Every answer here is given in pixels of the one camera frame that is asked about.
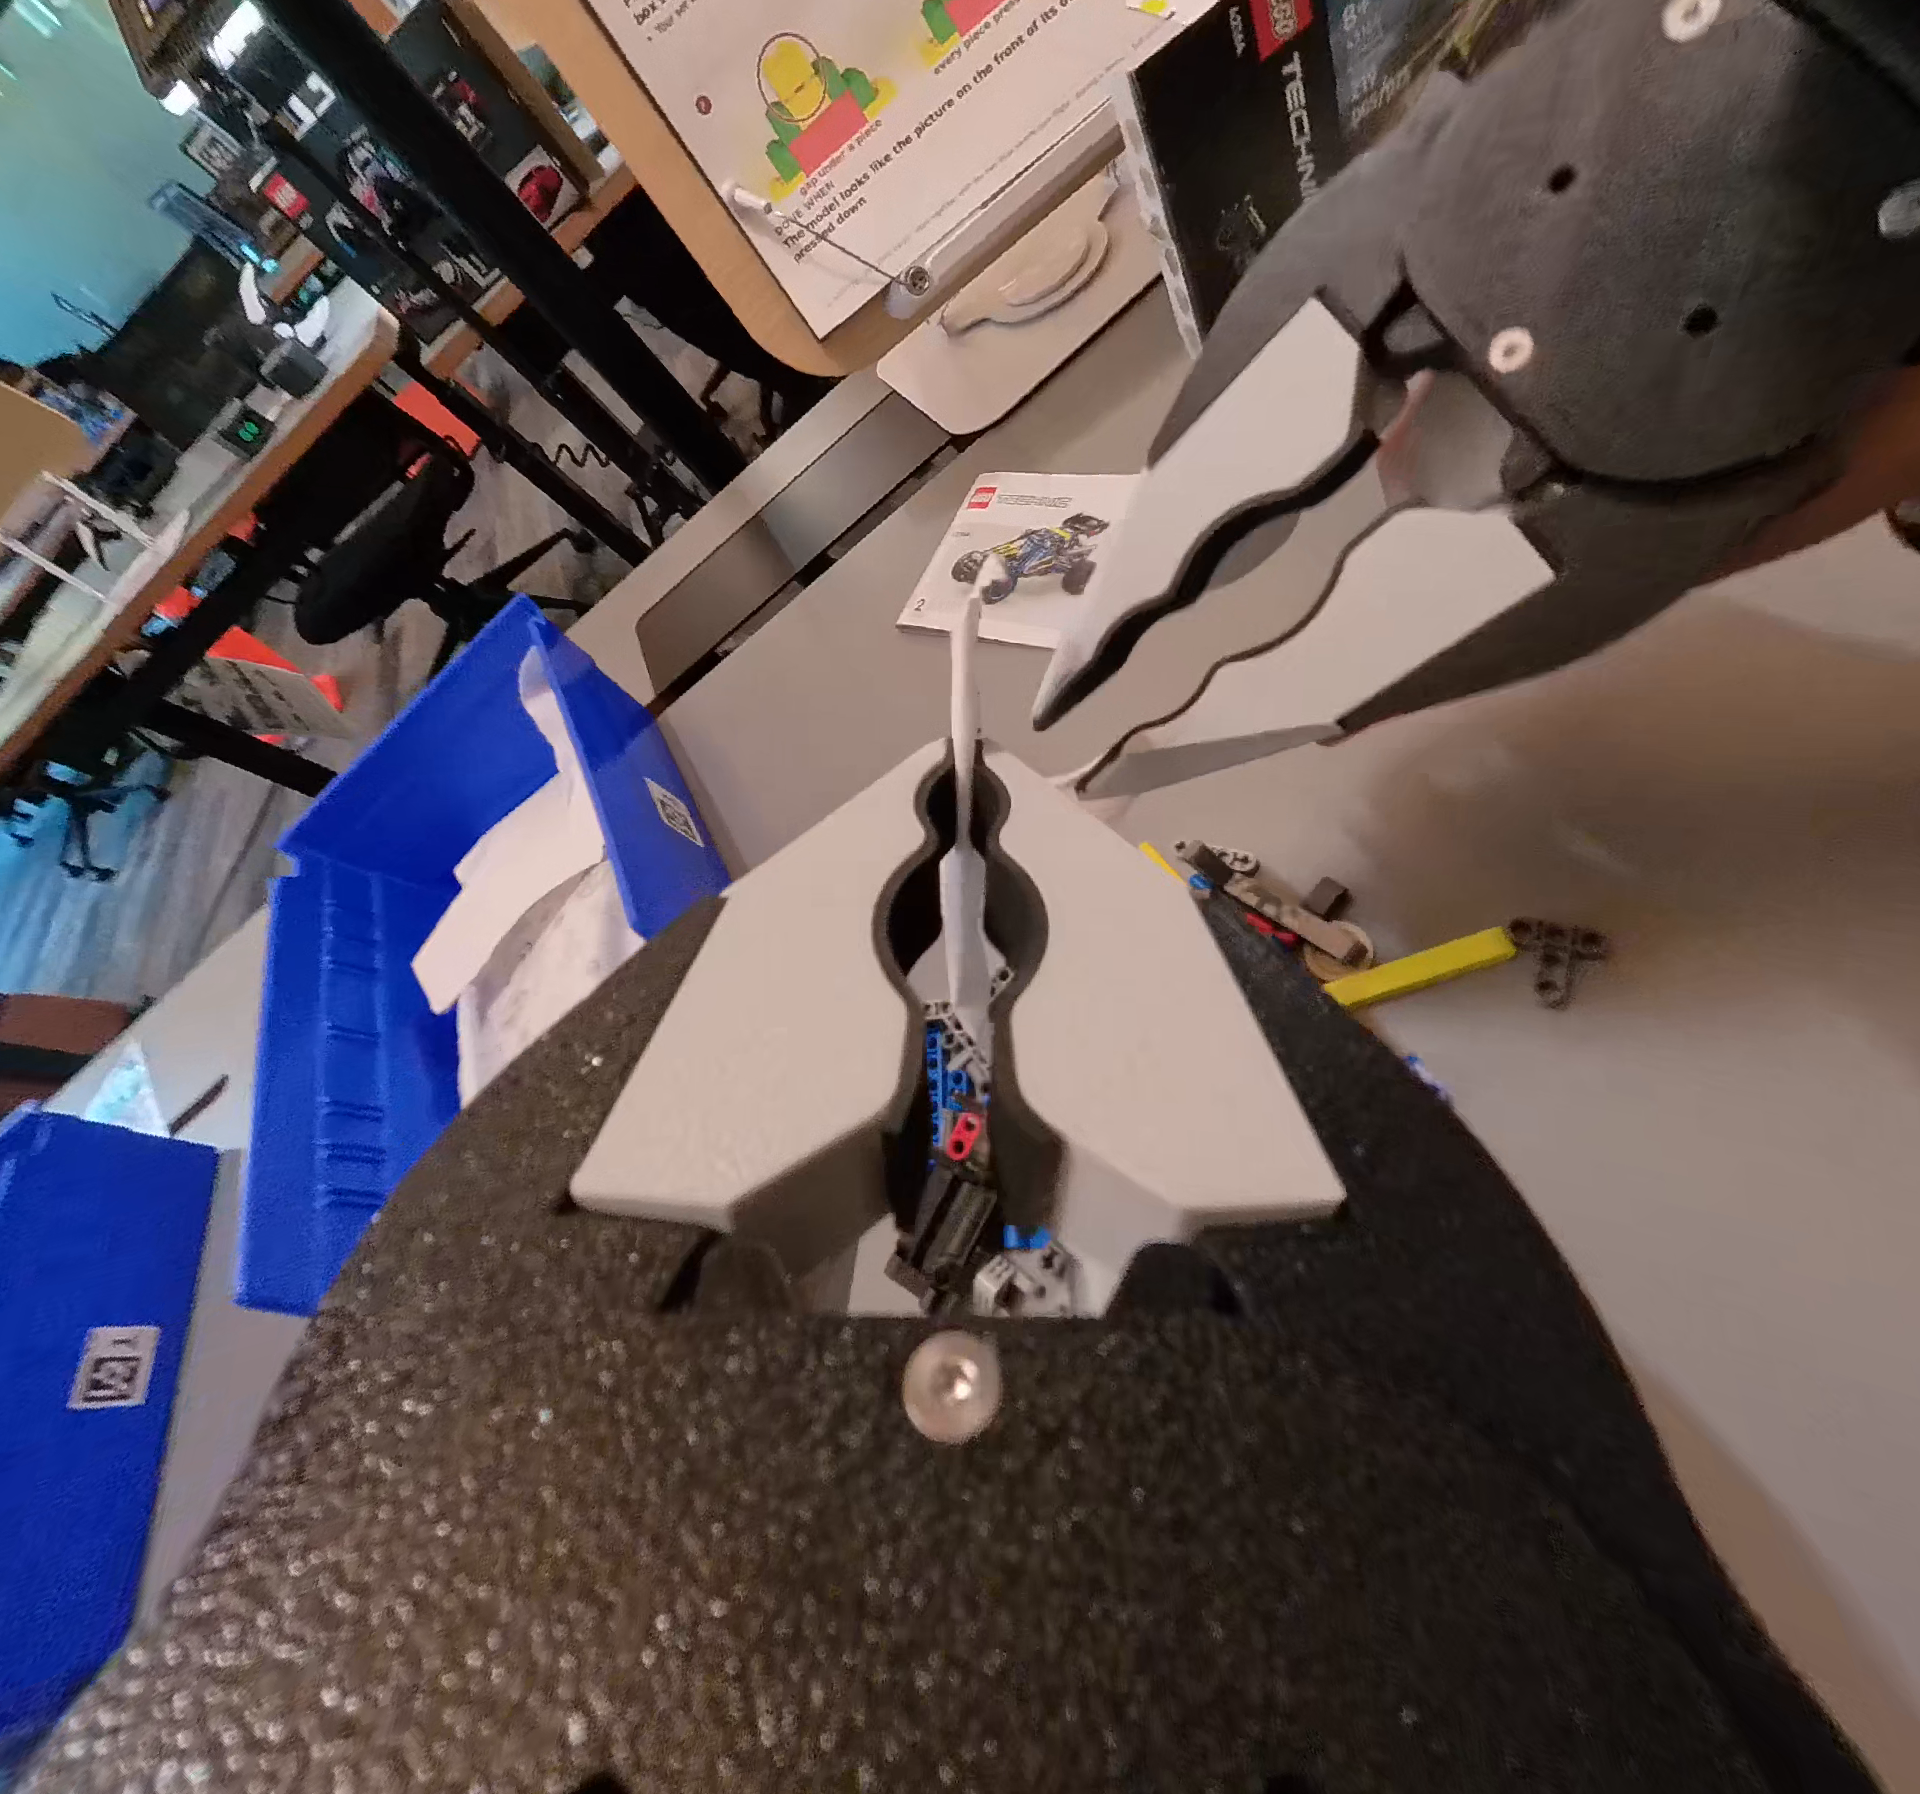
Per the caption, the lego instruction booklet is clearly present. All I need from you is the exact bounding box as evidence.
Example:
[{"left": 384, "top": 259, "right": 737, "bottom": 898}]
[{"left": 898, "top": 473, "right": 1149, "bottom": 650}]

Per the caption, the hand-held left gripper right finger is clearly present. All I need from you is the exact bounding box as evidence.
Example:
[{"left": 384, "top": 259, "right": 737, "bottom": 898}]
[{"left": 966, "top": 744, "right": 1347, "bottom": 1278}]

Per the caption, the wooden board with instruction sheet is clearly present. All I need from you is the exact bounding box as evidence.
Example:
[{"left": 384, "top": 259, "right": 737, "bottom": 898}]
[{"left": 381, "top": 0, "right": 1358, "bottom": 377}]

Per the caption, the printed paper sign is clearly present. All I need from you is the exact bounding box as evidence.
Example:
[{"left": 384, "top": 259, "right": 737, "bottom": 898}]
[{"left": 187, "top": 655, "right": 327, "bottom": 740}]

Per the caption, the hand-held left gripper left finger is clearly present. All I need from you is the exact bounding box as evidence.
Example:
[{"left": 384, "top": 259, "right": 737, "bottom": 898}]
[{"left": 566, "top": 744, "right": 962, "bottom": 1278}]

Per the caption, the torn white paper bag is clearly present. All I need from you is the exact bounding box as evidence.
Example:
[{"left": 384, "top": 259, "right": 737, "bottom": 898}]
[{"left": 937, "top": 585, "right": 1022, "bottom": 1059}]

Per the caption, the black office chair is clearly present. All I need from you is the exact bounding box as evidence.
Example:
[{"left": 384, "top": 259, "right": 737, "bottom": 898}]
[{"left": 292, "top": 450, "right": 586, "bottom": 656}]

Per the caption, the pile of lego pieces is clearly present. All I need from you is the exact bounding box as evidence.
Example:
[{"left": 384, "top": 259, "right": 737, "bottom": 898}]
[{"left": 885, "top": 833, "right": 1373, "bottom": 1316}]

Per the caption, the blue plastic storage bin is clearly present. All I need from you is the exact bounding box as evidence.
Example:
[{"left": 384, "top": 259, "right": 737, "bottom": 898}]
[
  {"left": 236, "top": 595, "right": 731, "bottom": 1316},
  {"left": 0, "top": 1103, "right": 221, "bottom": 1736}
]

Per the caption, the pale board stand base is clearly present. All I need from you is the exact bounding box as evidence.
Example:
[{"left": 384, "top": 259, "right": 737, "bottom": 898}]
[{"left": 877, "top": 207, "right": 1171, "bottom": 439}]

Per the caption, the person's right hand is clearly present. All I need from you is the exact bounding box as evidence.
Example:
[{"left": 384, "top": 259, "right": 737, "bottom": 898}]
[{"left": 1733, "top": 376, "right": 1920, "bottom": 575}]

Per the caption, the black metal beam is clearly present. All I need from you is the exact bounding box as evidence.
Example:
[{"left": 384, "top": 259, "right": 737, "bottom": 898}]
[{"left": 141, "top": 0, "right": 752, "bottom": 446}]

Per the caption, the dark desk cable cover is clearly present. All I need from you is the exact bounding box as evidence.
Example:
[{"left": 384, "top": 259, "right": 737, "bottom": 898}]
[{"left": 637, "top": 362, "right": 962, "bottom": 701}]

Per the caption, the black lego set box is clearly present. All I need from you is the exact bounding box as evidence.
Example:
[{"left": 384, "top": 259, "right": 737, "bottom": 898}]
[{"left": 1117, "top": 0, "right": 1712, "bottom": 356}]

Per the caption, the long yellow lego beam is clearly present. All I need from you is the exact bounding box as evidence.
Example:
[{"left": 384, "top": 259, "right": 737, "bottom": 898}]
[{"left": 1324, "top": 926, "right": 1520, "bottom": 1010}]

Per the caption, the wooden background desk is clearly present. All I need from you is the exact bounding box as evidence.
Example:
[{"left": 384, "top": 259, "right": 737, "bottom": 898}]
[{"left": 0, "top": 278, "right": 407, "bottom": 774}]

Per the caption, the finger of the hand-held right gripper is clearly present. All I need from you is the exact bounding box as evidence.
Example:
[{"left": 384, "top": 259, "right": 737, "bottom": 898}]
[
  {"left": 1032, "top": 297, "right": 1382, "bottom": 728},
  {"left": 1076, "top": 376, "right": 1556, "bottom": 798}
]

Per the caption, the bundle of white paper bags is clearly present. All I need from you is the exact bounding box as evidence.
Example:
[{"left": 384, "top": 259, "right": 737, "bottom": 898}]
[{"left": 411, "top": 646, "right": 655, "bottom": 1097}]

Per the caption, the grey T-shaped lego beam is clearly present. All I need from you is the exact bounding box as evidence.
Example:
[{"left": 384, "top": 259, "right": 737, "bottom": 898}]
[{"left": 1507, "top": 917, "right": 1610, "bottom": 1008}]

